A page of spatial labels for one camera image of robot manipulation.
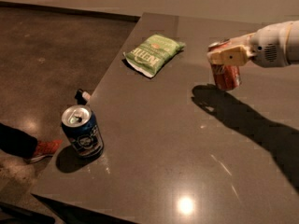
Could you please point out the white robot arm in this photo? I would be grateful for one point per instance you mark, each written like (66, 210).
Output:
(292, 48)

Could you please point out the blue beverage can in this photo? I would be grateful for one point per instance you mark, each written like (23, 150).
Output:
(81, 129)

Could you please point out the red sneaker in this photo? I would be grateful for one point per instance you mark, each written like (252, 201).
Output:
(44, 150)

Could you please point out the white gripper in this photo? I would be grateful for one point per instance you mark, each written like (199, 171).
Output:
(268, 47)

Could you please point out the green chip bag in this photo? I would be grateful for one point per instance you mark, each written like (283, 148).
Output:
(150, 56)

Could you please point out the red coke can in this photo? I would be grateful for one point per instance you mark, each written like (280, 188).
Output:
(226, 77)

